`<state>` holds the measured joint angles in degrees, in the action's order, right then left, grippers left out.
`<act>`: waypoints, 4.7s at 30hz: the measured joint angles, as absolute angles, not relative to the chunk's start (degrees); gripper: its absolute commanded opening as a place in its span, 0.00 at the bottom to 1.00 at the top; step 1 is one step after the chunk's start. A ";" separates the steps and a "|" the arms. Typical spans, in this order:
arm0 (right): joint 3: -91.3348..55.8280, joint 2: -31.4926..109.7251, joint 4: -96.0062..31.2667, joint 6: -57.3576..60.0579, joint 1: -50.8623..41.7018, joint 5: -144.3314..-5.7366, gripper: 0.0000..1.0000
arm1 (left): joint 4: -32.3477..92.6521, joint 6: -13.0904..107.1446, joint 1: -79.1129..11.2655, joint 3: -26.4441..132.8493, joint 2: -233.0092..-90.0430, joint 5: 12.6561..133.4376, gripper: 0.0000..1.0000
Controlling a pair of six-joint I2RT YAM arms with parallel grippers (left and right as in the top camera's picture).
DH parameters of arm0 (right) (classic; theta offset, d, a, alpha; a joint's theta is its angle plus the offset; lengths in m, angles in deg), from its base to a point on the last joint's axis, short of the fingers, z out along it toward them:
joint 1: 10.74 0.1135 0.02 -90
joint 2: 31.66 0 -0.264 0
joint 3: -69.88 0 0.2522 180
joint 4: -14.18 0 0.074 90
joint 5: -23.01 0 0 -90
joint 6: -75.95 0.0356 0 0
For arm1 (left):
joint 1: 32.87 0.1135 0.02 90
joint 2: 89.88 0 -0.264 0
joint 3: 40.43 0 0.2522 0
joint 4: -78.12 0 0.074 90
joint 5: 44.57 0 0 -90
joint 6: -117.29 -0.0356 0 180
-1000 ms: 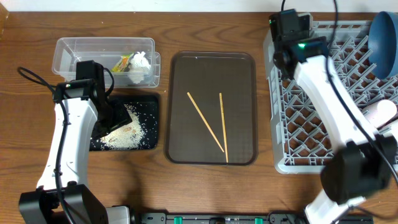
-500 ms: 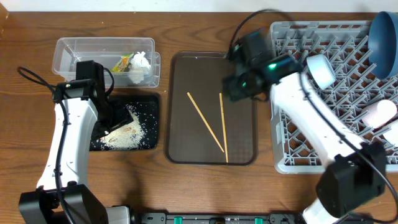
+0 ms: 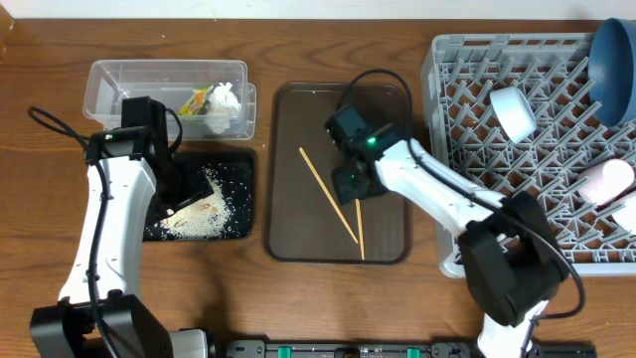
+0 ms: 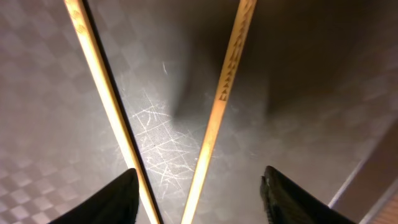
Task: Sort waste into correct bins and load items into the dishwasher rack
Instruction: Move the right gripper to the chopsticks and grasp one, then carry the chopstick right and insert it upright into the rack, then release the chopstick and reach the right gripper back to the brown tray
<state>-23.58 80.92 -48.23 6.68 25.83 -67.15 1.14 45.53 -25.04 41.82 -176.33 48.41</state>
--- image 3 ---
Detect rice food scraps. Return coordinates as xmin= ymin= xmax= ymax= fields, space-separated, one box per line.
xmin=158 ymin=166 xmax=249 ymax=240

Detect yellow snack wrapper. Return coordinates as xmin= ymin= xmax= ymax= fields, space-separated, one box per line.
xmin=178 ymin=85 xmax=215 ymax=115

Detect light blue bowl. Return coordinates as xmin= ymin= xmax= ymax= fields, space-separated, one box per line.
xmin=490 ymin=87 xmax=537 ymax=144

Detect pink cup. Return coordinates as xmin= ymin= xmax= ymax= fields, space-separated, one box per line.
xmin=578 ymin=159 xmax=635 ymax=206

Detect light green cup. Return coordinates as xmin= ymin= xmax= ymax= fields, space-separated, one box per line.
xmin=612 ymin=191 xmax=636 ymax=234

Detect dark blue plate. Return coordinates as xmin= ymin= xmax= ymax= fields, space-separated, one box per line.
xmin=588 ymin=18 xmax=635 ymax=127

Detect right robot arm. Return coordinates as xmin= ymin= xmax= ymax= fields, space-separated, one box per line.
xmin=325 ymin=83 xmax=586 ymax=357

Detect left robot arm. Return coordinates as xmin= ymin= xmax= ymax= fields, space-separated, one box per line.
xmin=28 ymin=96 xmax=213 ymax=357

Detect black waste tray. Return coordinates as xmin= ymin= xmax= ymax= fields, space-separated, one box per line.
xmin=142 ymin=150 xmax=255 ymax=244

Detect grey dishwasher rack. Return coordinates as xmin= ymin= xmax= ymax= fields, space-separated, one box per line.
xmin=421 ymin=33 xmax=635 ymax=276

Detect brown serving tray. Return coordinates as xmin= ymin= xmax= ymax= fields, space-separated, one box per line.
xmin=263 ymin=83 xmax=412 ymax=265

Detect clear plastic bin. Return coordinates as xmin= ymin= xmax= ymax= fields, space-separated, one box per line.
xmin=82 ymin=60 xmax=256 ymax=141

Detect crumpled white tissue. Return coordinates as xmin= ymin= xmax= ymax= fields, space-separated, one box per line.
xmin=205 ymin=83 xmax=241 ymax=134

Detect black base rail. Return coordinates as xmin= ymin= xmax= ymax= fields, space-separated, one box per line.
xmin=168 ymin=325 xmax=597 ymax=358

